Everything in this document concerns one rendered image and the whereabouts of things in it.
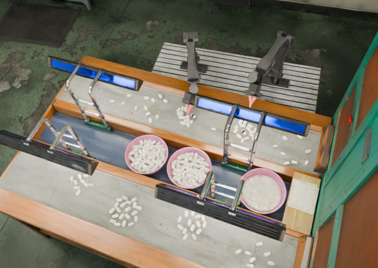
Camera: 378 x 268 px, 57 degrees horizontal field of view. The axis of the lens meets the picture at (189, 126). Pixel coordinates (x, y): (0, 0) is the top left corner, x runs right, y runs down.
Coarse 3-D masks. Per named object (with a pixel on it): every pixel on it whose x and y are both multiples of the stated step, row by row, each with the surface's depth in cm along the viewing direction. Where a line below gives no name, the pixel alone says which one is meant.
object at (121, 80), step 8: (48, 56) 213; (48, 64) 215; (56, 64) 213; (64, 64) 211; (72, 64) 209; (80, 72) 209; (88, 72) 207; (96, 72) 205; (104, 72) 203; (112, 72) 202; (104, 80) 206; (112, 80) 204; (120, 80) 202; (128, 80) 200; (136, 80) 198; (128, 88) 203; (136, 88) 200
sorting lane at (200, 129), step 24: (96, 96) 241; (120, 96) 239; (144, 96) 238; (168, 96) 236; (144, 120) 227; (168, 120) 226; (216, 120) 224; (216, 144) 214; (240, 144) 213; (264, 144) 212; (288, 144) 211; (312, 144) 210; (312, 168) 202
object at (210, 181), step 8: (208, 176) 163; (208, 184) 161; (216, 184) 177; (240, 184) 160; (200, 192) 160; (216, 192) 187; (240, 192) 158; (224, 200) 198; (240, 200) 183; (232, 208) 154
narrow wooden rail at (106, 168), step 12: (48, 144) 220; (84, 156) 214; (96, 168) 209; (108, 168) 208; (120, 168) 208; (132, 180) 203; (144, 180) 203; (156, 180) 202; (192, 192) 197; (228, 204) 191; (264, 216) 187
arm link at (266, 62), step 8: (280, 32) 207; (280, 40) 206; (288, 40) 206; (272, 48) 207; (280, 48) 207; (264, 56) 207; (272, 56) 205; (264, 64) 205; (272, 64) 209; (264, 72) 206
